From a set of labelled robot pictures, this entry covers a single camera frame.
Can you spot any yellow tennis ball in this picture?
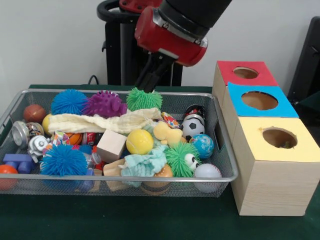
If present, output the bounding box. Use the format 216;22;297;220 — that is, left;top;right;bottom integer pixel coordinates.
125;129;155;156

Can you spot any cream muslin cloth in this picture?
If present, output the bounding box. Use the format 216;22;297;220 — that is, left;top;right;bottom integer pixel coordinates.
47;107;162;135

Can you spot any shallow mesh bin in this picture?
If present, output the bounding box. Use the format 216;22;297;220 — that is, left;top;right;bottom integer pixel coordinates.
0;88;239;198

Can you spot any green spiky ball white nub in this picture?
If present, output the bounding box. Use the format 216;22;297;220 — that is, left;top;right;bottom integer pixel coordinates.
126;86;164;112

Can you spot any mint green cloth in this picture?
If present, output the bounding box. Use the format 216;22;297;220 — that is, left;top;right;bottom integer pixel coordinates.
121;144;169;188

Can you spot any purple spiky toy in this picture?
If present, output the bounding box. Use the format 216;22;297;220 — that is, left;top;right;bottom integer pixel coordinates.
81;90;128;119

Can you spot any green spiky ball with eyes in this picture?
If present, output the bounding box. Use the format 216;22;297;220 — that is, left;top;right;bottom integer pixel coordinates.
164;141;202;178

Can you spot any blue spiky ball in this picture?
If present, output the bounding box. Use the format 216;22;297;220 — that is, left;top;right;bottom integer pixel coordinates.
50;88;88;116
39;143;89;177

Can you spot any dark green side-table cloth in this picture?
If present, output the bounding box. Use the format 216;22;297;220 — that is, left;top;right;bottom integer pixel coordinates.
298;91;320;106

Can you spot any black upright panel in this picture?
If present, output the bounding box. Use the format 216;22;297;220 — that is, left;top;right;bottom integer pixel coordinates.
287;16;320;101

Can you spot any wooden box with three holes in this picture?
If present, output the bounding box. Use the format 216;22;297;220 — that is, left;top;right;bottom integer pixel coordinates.
211;60;320;216

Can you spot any black cable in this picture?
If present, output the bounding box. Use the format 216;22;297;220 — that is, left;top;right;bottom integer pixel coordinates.
87;74;100;86

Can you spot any black and white soccer ball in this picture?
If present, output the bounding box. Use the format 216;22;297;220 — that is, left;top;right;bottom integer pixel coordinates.
179;117;205;143

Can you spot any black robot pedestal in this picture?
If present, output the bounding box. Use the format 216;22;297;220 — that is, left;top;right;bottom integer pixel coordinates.
96;0;186;87

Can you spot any blue globe ball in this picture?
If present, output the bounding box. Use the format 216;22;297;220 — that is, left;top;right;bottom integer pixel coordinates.
189;133;215;160

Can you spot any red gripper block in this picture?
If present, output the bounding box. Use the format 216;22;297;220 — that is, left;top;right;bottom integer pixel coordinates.
134;6;209;93

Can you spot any dark green table cloth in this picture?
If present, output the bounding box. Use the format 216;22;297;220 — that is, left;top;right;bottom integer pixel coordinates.
0;84;320;240

